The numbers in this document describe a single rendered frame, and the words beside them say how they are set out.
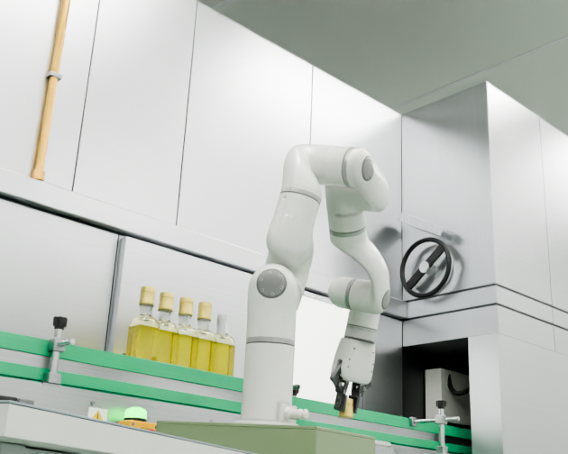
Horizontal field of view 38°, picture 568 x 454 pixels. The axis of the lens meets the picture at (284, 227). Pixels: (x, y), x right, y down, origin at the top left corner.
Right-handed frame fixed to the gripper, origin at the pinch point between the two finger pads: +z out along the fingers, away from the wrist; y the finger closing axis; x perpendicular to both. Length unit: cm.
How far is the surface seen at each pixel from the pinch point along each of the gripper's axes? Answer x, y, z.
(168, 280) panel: -45, 27, -20
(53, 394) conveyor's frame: -9, 70, 8
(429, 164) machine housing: -53, -75, -84
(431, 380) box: -43, -86, -9
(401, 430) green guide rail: -22, -49, 7
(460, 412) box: -37, -96, -1
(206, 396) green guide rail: -12.0, 32.2, 4.5
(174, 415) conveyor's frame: -8.9, 41.7, 9.1
